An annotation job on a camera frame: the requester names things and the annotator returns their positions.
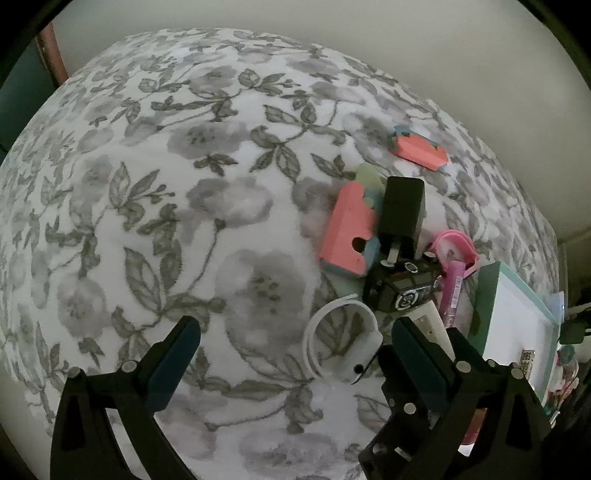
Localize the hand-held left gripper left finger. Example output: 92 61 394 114
50 315 202 480

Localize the dark teal door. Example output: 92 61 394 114
0 41 61 158

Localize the pale green foam piece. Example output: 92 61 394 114
355 162 387 206

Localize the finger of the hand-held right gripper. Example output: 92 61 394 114
358 344 438 480

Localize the white plastic frame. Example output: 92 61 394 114
406 302 455 356

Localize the black toy car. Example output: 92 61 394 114
362 251 444 315

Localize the grey floral blanket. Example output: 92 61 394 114
0 28 561 480

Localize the pink foam block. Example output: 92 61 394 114
318 181 382 278

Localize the pink loop band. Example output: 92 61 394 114
427 230 481 280

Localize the brown wooden door frame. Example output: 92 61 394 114
34 21 70 86

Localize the white smartwatch band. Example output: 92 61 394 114
302 293 384 385

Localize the teal shallow box tray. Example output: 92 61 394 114
471 261 566 407

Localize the pink tube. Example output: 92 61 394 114
438 261 466 329

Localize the pile of small toys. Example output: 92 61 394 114
545 364 580 416

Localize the black power adapter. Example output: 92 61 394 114
558 318 589 344

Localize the black wall charger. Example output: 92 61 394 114
378 176 426 268

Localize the flat orange-pink foam piece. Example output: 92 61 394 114
388 124 451 172

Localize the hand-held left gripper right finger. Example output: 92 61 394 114
390 316 552 480

